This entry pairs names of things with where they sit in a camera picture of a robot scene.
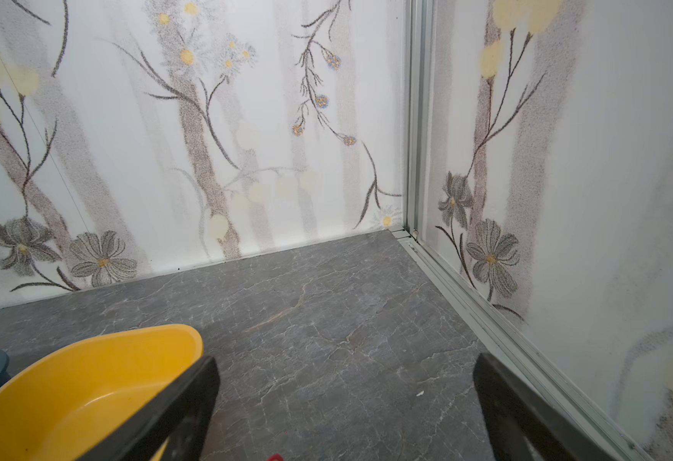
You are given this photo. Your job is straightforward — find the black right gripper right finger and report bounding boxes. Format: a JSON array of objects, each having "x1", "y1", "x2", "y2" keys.
[{"x1": 473, "y1": 353, "x2": 612, "y2": 460}]

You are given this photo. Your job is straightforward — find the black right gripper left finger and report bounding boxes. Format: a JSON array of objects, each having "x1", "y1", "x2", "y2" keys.
[{"x1": 80, "y1": 355, "x2": 220, "y2": 460}]

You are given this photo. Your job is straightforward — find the right yellow plastic bin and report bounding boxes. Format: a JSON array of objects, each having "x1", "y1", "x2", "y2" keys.
[{"x1": 0, "y1": 325, "x2": 204, "y2": 460}]

